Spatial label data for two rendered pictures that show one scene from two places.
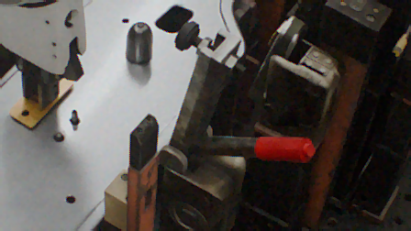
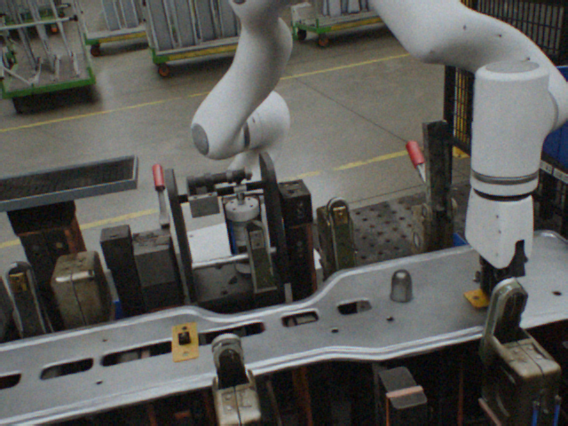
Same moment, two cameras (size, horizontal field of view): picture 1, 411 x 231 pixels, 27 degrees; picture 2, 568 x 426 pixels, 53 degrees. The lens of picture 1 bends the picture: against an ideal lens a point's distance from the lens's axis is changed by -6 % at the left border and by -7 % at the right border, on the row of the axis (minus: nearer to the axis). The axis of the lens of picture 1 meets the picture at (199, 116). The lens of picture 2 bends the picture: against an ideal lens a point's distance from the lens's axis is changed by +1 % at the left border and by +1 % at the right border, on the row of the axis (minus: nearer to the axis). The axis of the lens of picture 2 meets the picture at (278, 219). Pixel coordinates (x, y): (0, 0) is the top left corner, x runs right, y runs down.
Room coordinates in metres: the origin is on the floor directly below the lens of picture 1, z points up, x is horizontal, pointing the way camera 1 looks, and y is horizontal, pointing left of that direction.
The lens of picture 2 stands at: (1.28, 0.57, 1.53)
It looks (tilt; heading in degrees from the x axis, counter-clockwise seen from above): 27 degrees down; 236
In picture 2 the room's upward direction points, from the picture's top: 7 degrees counter-clockwise
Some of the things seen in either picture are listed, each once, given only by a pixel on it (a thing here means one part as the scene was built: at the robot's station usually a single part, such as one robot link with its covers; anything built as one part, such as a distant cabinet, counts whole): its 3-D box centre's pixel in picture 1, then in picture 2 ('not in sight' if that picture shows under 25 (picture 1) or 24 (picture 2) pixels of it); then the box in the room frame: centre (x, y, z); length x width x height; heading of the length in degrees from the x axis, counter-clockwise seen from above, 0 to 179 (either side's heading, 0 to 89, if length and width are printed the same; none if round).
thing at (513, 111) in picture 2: not in sight; (509, 116); (0.64, 0.18, 1.28); 0.09 x 0.08 x 0.13; 2
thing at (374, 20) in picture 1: (328, 124); (303, 285); (0.74, -0.16, 0.91); 0.07 x 0.05 x 0.42; 64
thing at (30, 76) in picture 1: (24, 66); (505, 282); (0.65, 0.20, 1.04); 0.03 x 0.03 x 0.07; 64
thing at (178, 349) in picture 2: not in sight; (184, 338); (1.04, -0.07, 1.01); 0.08 x 0.04 x 0.01; 63
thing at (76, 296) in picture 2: not in sight; (102, 356); (1.11, -0.28, 0.89); 0.13 x 0.11 x 0.38; 64
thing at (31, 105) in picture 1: (40, 94); (494, 292); (0.64, 0.18, 1.01); 0.08 x 0.04 x 0.01; 154
